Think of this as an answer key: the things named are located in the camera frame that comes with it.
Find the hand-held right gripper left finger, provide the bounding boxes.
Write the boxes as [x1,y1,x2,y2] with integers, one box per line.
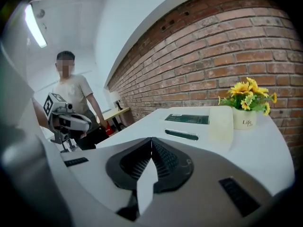
[60,137,152,223]

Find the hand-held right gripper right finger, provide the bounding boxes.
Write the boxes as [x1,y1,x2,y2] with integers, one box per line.
[139,137,275,227]

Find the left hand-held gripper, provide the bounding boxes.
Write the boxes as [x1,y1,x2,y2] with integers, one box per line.
[44,92,93,144]

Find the white tissue box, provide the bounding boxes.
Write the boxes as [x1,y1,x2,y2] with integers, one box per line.
[159,106,234,151]

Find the green box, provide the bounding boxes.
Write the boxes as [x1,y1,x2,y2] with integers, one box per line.
[164,113,210,125]

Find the person's left forearm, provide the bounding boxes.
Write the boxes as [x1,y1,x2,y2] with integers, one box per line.
[31,97,51,129]

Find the wooden desk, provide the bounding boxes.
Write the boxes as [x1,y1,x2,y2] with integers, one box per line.
[101,107,131,132]

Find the white table lamp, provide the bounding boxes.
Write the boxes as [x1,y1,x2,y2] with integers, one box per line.
[109,91,124,111]

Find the white table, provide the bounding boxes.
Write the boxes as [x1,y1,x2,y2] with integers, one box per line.
[96,106,295,198]

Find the sunflowers in white pot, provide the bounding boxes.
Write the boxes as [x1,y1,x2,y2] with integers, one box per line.
[217,77,277,131]

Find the ceiling strip light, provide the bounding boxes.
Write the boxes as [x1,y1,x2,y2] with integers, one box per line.
[24,3,48,48]

